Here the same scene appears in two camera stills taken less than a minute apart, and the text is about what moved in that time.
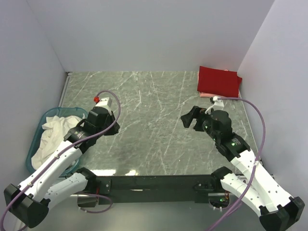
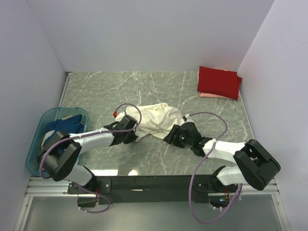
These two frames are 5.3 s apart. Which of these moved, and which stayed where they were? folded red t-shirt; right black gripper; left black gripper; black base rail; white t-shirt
Moved: white t-shirt; right black gripper; left black gripper
Stayed: black base rail; folded red t-shirt
